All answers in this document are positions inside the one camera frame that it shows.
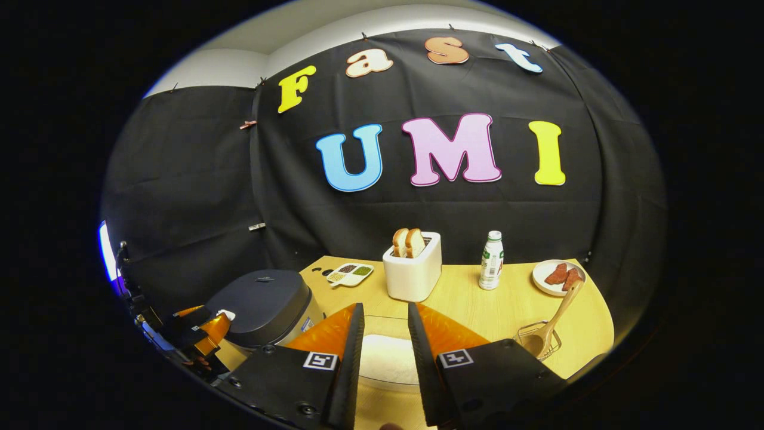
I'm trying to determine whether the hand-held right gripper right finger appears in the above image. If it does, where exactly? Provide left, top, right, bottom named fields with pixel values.
left=408, top=302, right=568, bottom=430

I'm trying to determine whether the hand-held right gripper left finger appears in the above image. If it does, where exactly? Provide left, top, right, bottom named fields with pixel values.
left=216, top=303, right=365, bottom=430

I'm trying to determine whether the clear container of rice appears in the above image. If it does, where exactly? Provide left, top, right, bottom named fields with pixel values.
left=358, top=315, right=418, bottom=392

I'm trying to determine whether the dark grey rice cooker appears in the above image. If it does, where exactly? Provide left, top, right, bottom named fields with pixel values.
left=205, top=269, right=326, bottom=359

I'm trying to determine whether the wire chopstick holder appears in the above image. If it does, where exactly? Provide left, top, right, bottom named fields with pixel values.
left=515, top=321, right=562, bottom=362

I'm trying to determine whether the wooden spoon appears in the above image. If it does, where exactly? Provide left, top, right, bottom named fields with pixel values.
left=520, top=281, right=584, bottom=361

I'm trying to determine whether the white toaster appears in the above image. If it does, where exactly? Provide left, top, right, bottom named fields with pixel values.
left=383, top=232, right=442, bottom=302

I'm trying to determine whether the computer monitor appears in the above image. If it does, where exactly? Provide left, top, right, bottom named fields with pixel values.
left=98, top=221, right=118, bottom=281

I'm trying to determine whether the white divided condiment dish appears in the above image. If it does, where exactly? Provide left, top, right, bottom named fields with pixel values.
left=326, top=263, right=374, bottom=288

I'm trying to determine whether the white bottle green label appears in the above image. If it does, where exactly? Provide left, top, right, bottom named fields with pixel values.
left=479, top=231, right=504, bottom=291

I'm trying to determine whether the black backdrop cloth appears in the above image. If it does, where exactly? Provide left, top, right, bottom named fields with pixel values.
left=101, top=29, right=666, bottom=335

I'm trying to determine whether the white plate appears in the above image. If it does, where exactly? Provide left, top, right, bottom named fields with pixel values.
left=532, top=259, right=587, bottom=297

